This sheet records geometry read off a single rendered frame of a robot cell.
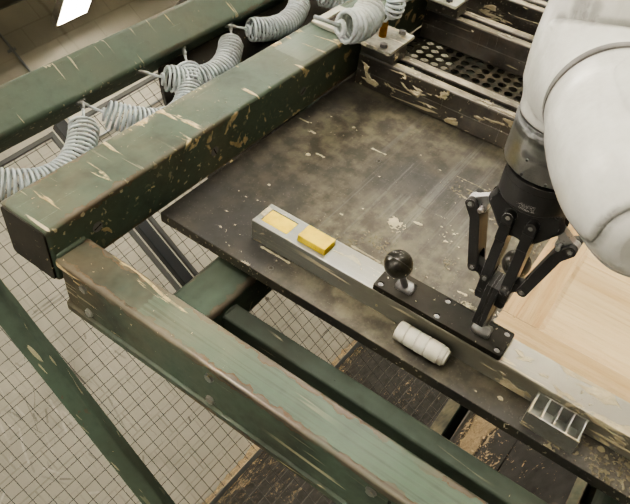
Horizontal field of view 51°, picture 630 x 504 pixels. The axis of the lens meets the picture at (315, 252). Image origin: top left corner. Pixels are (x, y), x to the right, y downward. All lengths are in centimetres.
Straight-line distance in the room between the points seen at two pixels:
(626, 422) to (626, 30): 53
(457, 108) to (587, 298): 47
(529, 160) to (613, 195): 22
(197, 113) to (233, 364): 48
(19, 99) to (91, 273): 65
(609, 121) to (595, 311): 64
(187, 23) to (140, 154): 77
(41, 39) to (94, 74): 475
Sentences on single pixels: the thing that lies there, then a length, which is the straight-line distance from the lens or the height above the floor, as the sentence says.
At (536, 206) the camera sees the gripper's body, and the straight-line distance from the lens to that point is 68.
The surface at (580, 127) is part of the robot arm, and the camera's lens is 48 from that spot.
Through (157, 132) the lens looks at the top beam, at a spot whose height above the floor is 188.
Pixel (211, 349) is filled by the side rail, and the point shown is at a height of 159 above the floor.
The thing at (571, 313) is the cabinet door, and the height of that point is 128.
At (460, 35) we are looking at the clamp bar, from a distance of 163.
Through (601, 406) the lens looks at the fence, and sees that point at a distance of 94.
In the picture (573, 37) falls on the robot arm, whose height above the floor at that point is 165.
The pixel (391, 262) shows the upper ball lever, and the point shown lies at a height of 153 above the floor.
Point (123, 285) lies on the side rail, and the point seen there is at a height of 172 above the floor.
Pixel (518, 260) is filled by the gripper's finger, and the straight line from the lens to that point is 75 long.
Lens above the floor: 171
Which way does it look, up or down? 7 degrees down
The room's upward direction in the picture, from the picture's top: 38 degrees counter-clockwise
